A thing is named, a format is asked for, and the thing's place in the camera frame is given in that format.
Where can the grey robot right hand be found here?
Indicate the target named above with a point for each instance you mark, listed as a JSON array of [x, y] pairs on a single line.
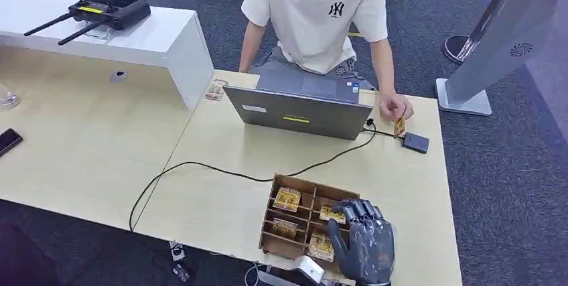
[[368, 244]]

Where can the person's left hand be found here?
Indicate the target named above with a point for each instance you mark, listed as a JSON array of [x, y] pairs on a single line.
[[395, 105]]

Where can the yellow printed card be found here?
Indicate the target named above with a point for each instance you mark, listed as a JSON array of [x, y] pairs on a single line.
[[320, 248], [287, 199], [285, 227], [399, 127], [329, 215]]

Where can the black external drive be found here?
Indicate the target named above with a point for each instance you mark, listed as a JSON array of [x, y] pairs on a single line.
[[416, 143]]

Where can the round black stand base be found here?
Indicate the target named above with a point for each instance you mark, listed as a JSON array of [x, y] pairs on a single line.
[[451, 47]]

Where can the yellow bordered floor plate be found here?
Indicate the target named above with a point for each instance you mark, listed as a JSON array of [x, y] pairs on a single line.
[[354, 34]]

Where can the wooden compartment box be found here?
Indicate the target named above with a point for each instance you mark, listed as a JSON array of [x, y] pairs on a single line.
[[288, 182]]

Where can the grey laptop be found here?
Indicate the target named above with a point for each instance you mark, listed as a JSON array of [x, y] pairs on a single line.
[[288, 115]]

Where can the person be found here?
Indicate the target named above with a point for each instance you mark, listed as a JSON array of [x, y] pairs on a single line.
[[310, 13]]

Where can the grey kiosk stand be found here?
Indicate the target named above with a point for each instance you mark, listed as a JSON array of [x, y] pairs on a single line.
[[501, 31]]

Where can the small stack of cards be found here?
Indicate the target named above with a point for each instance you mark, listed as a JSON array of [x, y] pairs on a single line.
[[216, 90]]

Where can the white power adapter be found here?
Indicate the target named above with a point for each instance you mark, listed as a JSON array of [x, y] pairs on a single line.
[[177, 251]]

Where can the white raised desk shelf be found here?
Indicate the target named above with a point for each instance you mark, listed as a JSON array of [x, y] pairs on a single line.
[[155, 39]]

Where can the grey round desk grommet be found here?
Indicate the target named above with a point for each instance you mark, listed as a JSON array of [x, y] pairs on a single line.
[[118, 76]]

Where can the black remote controller with antennas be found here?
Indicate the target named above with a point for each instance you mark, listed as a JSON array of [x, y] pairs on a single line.
[[111, 9]]

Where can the clear controller stand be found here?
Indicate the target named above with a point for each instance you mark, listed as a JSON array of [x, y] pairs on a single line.
[[98, 33]]

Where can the black phone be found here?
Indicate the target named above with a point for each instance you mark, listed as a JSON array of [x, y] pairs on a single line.
[[8, 140]]

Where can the clear glass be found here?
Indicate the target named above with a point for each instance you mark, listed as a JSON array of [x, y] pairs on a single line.
[[7, 99]]

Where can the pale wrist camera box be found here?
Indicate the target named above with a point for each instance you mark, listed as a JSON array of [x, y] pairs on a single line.
[[309, 269]]

